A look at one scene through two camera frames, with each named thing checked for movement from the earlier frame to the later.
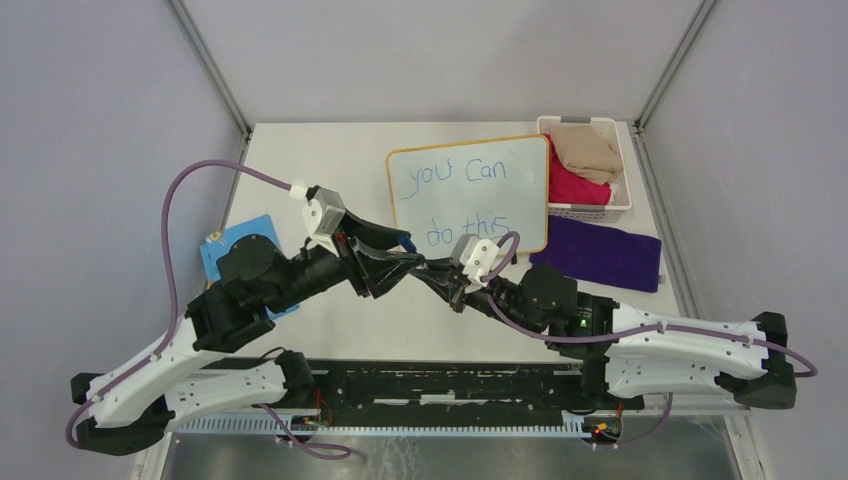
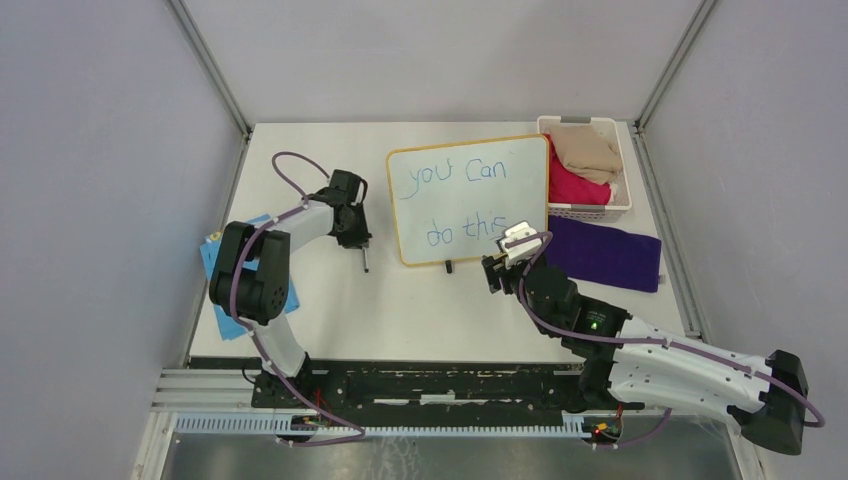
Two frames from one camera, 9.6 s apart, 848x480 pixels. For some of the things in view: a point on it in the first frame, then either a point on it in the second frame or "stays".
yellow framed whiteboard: (487, 188) stays
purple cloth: (601, 255) stays
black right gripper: (454, 292) -> (492, 269)
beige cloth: (587, 153) stays
